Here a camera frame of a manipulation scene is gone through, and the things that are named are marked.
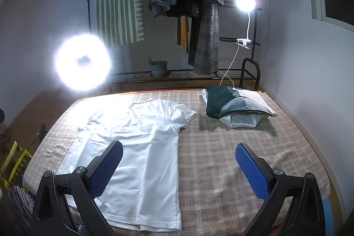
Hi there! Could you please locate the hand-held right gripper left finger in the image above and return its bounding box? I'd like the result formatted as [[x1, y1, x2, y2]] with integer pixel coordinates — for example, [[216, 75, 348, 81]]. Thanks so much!
[[30, 140, 124, 236]]

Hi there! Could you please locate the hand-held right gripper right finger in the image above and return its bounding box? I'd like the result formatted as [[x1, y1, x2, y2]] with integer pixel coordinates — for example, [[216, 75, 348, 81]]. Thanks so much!
[[235, 142, 325, 236]]

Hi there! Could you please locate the white t-shirt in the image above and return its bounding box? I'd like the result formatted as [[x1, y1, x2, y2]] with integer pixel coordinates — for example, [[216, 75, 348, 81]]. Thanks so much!
[[57, 98, 197, 227]]

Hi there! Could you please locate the pile of clothes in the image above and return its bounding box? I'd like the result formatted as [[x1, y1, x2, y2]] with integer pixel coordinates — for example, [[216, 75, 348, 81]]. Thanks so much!
[[201, 86, 277, 119]]

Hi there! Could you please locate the beige checked blanket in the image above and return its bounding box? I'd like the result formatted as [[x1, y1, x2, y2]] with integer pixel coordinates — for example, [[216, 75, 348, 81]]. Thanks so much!
[[22, 88, 331, 236]]

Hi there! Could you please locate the pale blue folded garment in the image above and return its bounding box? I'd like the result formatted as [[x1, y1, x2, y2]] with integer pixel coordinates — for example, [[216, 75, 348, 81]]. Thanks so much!
[[220, 111, 263, 129]]

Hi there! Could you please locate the yellow green basket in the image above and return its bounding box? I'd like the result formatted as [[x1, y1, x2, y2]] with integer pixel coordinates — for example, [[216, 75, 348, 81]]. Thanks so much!
[[0, 140, 33, 192]]

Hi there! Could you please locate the striped dark cloth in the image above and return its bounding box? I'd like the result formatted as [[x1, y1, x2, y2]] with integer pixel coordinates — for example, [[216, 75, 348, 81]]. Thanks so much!
[[6, 186, 35, 236]]

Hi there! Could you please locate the potted plant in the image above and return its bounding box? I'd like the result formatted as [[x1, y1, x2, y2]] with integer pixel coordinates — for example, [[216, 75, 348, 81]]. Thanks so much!
[[147, 58, 169, 78]]

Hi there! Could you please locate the grey plaid coat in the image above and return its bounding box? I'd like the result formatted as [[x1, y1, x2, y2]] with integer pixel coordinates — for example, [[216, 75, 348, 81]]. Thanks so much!
[[188, 0, 225, 75]]

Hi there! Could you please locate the yellow hanging garment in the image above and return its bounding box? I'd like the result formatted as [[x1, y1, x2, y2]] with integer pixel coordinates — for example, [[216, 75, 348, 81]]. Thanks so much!
[[177, 15, 190, 53]]

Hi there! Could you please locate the white clip lamp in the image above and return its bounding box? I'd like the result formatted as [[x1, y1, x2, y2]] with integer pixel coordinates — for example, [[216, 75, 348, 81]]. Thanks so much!
[[235, 0, 256, 50]]

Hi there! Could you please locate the black metal bed frame loop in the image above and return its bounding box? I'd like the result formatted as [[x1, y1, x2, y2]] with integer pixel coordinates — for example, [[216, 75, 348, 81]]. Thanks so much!
[[240, 58, 260, 91]]

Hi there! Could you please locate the white lamp cable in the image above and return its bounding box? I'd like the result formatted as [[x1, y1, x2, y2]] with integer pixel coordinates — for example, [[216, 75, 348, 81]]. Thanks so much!
[[220, 44, 240, 86]]

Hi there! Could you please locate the ring light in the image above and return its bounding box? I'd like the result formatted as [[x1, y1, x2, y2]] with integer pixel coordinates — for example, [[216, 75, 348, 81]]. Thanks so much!
[[55, 34, 112, 91]]

